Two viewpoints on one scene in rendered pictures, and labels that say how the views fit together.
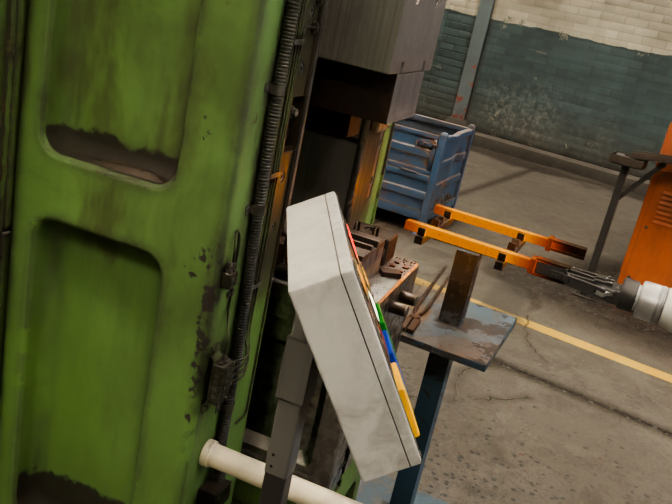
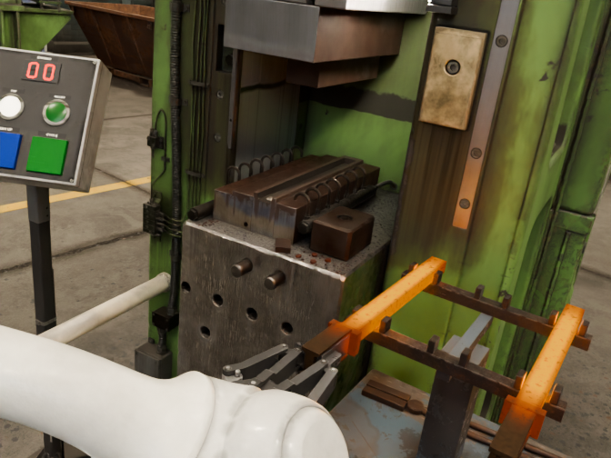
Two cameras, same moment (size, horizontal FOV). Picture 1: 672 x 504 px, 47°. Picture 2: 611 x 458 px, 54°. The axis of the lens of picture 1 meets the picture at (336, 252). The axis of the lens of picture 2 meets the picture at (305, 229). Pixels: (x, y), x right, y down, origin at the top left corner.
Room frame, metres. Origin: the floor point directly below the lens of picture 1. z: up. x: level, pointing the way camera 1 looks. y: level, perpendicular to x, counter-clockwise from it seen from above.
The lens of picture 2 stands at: (1.86, -1.18, 1.40)
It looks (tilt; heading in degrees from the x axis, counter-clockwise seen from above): 22 degrees down; 100
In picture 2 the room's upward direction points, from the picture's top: 7 degrees clockwise
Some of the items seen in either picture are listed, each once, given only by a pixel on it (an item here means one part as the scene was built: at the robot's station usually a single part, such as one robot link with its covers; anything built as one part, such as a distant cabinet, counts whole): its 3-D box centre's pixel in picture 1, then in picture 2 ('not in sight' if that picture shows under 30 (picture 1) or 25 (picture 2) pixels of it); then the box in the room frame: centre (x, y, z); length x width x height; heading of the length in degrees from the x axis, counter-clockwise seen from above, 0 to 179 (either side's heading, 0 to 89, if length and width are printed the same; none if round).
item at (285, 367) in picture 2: (586, 283); (275, 375); (1.75, -0.59, 0.96); 0.11 x 0.01 x 0.04; 73
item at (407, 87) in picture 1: (310, 72); (322, 27); (1.62, 0.13, 1.32); 0.42 x 0.20 x 0.10; 73
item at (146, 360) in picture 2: not in sight; (154, 363); (1.25, 0.15, 0.36); 0.09 x 0.07 x 0.12; 163
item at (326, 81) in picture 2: (290, 104); (336, 65); (1.66, 0.16, 1.24); 0.30 x 0.07 x 0.06; 73
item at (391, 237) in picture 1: (367, 242); (343, 232); (1.75, -0.07, 0.95); 0.12 x 0.08 x 0.06; 73
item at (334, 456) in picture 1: (266, 334); (313, 294); (1.68, 0.12, 0.69); 0.56 x 0.38 x 0.45; 73
